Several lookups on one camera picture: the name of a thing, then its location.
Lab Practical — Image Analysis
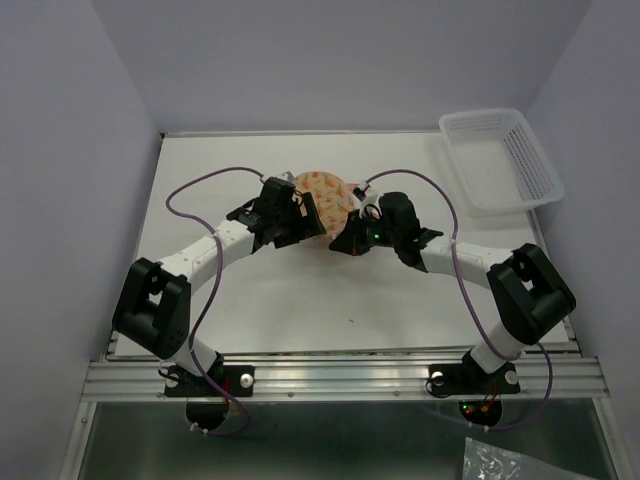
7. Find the floral mesh laundry bag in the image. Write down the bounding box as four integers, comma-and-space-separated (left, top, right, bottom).
295, 171, 355, 245

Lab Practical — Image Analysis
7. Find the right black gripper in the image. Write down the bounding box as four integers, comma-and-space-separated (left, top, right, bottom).
326, 208, 399, 257

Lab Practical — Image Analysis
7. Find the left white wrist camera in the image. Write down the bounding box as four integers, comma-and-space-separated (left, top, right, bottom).
275, 171, 296, 186

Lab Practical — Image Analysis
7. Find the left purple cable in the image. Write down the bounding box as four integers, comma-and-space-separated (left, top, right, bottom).
164, 167, 251, 437

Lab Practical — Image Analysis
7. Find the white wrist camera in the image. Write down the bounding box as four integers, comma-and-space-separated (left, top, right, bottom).
275, 171, 296, 186
356, 190, 381, 219

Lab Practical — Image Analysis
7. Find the aluminium mounting rail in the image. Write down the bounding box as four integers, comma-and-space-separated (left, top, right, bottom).
81, 355, 610, 403

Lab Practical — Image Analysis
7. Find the purple cable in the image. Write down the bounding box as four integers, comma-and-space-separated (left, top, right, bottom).
164, 167, 251, 437
357, 169, 554, 432

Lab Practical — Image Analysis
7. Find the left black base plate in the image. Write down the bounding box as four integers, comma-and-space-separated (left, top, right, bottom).
157, 365, 255, 398

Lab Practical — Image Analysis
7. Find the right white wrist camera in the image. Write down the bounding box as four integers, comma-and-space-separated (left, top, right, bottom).
356, 190, 381, 219

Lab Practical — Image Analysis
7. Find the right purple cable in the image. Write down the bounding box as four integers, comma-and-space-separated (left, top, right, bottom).
357, 169, 554, 432

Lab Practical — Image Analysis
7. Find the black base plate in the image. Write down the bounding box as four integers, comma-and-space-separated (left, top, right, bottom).
426, 362, 521, 398
157, 365, 255, 398

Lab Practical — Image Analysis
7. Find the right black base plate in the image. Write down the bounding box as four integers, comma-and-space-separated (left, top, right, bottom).
426, 362, 521, 398

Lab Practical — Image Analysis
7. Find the white plastic basket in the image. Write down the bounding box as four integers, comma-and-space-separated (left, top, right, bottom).
439, 108, 565, 217

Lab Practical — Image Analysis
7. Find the clear plastic bag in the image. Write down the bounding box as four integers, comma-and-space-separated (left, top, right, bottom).
462, 437, 525, 480

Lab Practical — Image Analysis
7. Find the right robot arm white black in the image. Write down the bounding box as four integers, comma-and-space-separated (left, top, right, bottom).
329, 192, 576, 390

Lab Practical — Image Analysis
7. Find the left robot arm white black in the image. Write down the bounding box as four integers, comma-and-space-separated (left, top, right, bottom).
112, 177, 326, 394

